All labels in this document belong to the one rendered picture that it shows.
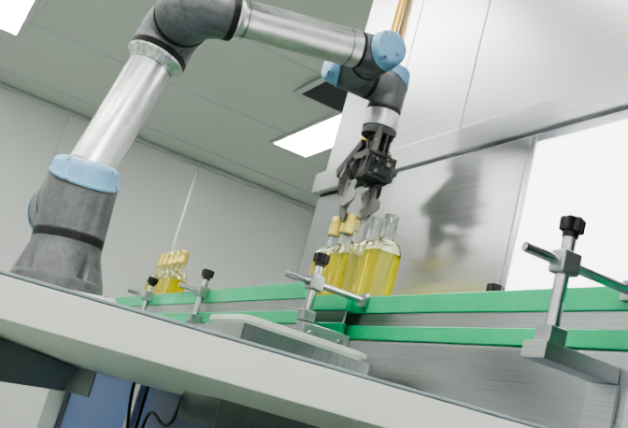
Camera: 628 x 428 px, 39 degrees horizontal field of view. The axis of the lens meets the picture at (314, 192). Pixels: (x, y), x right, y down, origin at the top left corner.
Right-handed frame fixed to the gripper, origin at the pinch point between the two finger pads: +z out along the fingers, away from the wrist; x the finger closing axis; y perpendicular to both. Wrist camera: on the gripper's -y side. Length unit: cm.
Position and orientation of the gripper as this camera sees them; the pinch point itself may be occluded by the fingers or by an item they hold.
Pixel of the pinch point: (350, 220)
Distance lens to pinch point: 190.3
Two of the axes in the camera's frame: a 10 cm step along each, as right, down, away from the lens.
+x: 8.6, 3.5, 3.8
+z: -2.6, 9.3, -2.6
